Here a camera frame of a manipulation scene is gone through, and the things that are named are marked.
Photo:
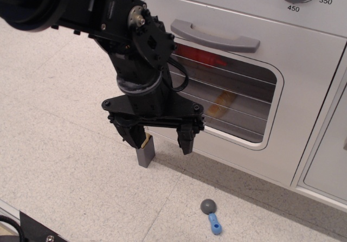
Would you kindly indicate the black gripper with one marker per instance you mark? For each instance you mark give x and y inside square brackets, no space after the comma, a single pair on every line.
[162,108]

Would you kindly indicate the grey oven door handle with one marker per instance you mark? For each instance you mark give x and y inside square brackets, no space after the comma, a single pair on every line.
[241,44]

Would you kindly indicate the white toy oven door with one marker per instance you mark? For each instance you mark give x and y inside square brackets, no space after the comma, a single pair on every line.
[244,95]

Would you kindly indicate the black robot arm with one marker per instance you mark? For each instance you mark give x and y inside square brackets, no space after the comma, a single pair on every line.
[140,50]

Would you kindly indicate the red toy item in oven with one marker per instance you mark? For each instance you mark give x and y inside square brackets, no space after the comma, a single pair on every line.
[193,57]

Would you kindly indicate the grey cabinet leg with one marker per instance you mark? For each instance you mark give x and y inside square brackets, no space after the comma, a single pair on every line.
[147,152]

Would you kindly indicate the orange toy bread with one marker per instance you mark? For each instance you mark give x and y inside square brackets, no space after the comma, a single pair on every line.
[221,104]

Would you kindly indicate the grey and blue scoop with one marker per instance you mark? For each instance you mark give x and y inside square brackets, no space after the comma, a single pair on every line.
[209,207]

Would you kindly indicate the white toy kitchen cabinet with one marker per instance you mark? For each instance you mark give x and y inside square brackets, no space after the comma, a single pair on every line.
[271,63]

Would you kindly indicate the white cabinet drawer door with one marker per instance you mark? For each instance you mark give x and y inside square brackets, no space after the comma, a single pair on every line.
[325,170]

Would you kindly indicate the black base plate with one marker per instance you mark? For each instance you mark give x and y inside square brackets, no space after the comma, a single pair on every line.
[35,231]

